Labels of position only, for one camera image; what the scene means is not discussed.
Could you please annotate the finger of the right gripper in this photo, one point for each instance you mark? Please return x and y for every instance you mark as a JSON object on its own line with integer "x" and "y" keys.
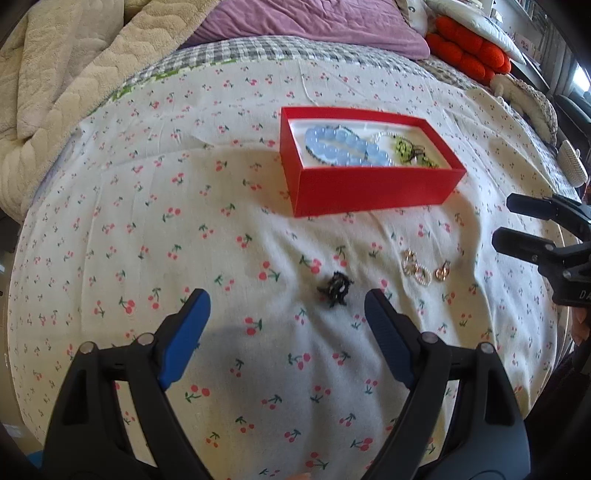
{"x": 526, "y": 247}
{"x": 547, "y": 208}

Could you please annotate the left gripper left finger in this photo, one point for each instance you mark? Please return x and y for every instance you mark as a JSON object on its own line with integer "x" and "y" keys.
{"x": 87, "y": 438}

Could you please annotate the beige quilted blanket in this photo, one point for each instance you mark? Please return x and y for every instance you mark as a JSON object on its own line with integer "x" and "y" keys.
{"x": 60, "y": 62}

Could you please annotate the white floral pillow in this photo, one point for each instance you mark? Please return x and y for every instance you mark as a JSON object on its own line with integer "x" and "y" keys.
{"x": 421, "y": 16}

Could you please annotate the black hair claw clip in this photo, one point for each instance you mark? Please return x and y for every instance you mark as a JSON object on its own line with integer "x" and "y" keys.
{"x": 336, "y": 289}

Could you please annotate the purple pillow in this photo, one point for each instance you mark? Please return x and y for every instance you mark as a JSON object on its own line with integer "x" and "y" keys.
{"x": 377, "y": 24}

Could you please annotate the green bead keychain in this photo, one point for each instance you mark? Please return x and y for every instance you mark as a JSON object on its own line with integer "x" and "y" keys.
{"x": 407, "y": 153}

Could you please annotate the red cardboard box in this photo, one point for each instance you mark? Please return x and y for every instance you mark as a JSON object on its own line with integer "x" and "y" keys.
{"x": 318, "y": 189}

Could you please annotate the gold heart earring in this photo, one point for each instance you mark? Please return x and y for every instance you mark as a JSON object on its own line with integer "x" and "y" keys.
{"x": 442, "y": 273}

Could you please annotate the gold pearl ring earring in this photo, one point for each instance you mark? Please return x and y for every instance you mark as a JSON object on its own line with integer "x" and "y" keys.
{"x": 413, "y": 268}

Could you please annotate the cherry print bed sheet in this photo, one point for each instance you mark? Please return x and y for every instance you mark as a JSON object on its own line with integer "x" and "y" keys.
{"x": 177, "y": 185}

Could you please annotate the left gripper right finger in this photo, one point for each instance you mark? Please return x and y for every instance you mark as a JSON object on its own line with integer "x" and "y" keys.
{"x": 486, "y": 438}

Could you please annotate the red knotted cushion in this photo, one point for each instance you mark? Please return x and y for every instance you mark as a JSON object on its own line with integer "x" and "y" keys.
{"x": 471, "y": 54}

